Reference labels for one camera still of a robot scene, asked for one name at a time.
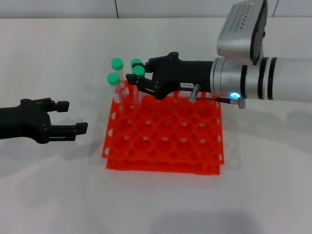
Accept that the orange plastic test tube rack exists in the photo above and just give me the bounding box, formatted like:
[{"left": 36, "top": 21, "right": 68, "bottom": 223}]
[{"left": 101, "top": 78, "right": 224, "bottom": 176}]

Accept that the right arm cable with plug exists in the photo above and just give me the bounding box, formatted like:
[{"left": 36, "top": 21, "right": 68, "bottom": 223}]
[{"left": 188, "top": 84, "right": 246, "bottom": 110}]

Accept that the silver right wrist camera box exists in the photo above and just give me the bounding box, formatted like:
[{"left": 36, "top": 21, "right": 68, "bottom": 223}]
[{"left": 216, "top": 0, "right": 268, "bottom": 66}]

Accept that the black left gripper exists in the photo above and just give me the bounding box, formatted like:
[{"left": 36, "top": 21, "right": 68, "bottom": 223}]
[{"left": 0, "top": 97, "right": 88, "bottom": 144}]

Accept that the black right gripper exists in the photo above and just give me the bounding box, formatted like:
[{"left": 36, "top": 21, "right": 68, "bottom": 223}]
[{"left": 126, "top": 51, "right": 215, "bottom": 100}]

